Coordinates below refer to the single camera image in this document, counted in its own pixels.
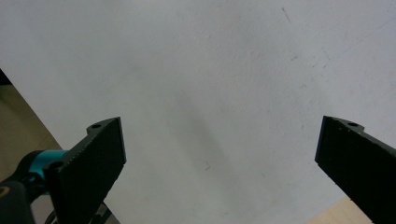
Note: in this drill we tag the black and teal device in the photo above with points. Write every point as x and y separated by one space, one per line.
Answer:
43 158

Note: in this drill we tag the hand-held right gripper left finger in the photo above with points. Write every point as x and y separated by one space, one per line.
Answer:
90 165

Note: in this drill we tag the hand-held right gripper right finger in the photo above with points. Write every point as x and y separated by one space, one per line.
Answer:
358 161

